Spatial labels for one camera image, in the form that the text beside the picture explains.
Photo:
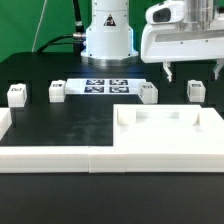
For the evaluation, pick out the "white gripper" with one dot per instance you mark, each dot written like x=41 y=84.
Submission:
x=183 y=30

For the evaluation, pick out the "white square tabletop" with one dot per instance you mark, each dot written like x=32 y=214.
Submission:
x=156 y=126

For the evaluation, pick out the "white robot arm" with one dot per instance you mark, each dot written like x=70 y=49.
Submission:
x=109 y=38

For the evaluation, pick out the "white U-shaped obstacle fence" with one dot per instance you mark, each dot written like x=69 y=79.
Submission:
x=208 y=157

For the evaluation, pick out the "white base tag plate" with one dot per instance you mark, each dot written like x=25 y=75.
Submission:
x=102 y=86

